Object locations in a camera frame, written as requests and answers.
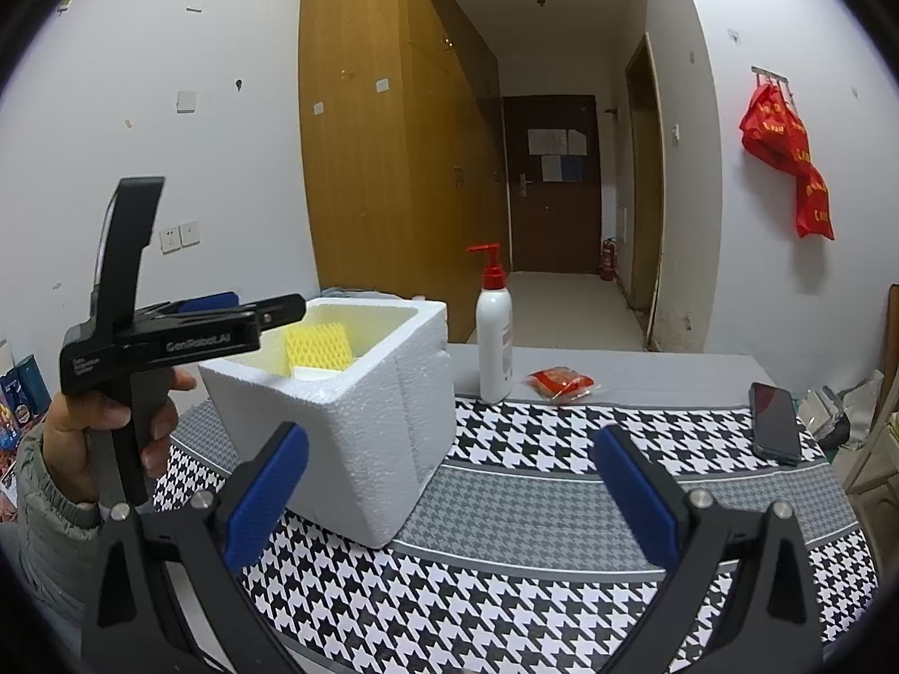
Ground crumpled red plastic bag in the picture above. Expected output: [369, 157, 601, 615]
[739, 80, 816, 176]

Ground person's left forearm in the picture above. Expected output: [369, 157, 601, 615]
[0, 425, 110, 654]

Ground white plastic bag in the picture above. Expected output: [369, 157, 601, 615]
[801, 368, 886, 450]

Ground black white houndstooth blanket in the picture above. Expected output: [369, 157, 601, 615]
[151, 393, 882, 674]

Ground metal wall hook rack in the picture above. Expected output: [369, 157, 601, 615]
[751, 65, 794, 103]

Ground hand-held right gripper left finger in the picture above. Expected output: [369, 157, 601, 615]
[80, 421, 311, 674]

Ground long red plastic bag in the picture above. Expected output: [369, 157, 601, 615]
[793, 165, 837, 241]

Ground wooden wardrobe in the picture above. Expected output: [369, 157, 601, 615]
[298, 0, 510, 345]

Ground blue printed packet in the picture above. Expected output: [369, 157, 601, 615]
[0, 354, 50, 450]

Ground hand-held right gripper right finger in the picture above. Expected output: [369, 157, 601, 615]
[590, 425, 826, 674]

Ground red snack packet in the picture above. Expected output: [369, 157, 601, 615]
[526, 365, 598, 404]

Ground black smartphone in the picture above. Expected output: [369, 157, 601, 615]
[749, 381, 803, 466]

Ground yellow foam net sleeve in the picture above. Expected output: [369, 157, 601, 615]
[284, 323, 353, 372]

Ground white red pump lotion bottle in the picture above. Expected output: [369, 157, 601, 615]
[465, 243, 515, 404]

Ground white foam box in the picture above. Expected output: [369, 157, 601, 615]
[198, 297, 456, 550]

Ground dark brown entrance door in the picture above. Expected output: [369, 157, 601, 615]
[502, 93, 603, 275]

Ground person's left hand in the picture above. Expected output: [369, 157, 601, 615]
[40, 367, 199, 490]

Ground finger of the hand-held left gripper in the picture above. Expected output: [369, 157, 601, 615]
[251, 293, 308, 335]
[137, 293, 244, 319]

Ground wooden side door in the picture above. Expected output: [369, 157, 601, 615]
[624, 31, 665, 352]

